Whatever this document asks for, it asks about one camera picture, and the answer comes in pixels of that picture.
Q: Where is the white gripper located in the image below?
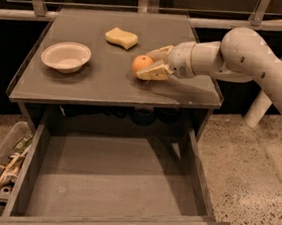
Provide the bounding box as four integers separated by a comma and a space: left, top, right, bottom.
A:
137, 41, 196, 81

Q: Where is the orange fruit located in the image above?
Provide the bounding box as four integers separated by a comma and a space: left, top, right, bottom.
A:
131, 54, 153, 77

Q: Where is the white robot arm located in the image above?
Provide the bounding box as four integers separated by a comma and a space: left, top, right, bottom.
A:
132, 27, 282, 115

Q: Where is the grey cabinet with counter top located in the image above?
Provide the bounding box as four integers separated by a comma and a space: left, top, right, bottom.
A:
7, 8, 223, 127

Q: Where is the open grey top drawer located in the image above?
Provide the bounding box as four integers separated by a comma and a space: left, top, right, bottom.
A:
0, 121, 230, 225

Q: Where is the dark blue snack packet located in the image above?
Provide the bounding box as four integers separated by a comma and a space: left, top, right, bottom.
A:
187, 63, 200, 73

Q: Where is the yellow sponge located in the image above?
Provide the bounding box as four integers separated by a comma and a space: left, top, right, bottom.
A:
105, 27, 139, 50

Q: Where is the white paper bowl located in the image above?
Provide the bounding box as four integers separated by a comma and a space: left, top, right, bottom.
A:
41, 41, 92, 74

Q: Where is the clear plastic bin with clutter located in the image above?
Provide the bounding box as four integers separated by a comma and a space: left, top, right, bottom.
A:
0, 121, 33, 203

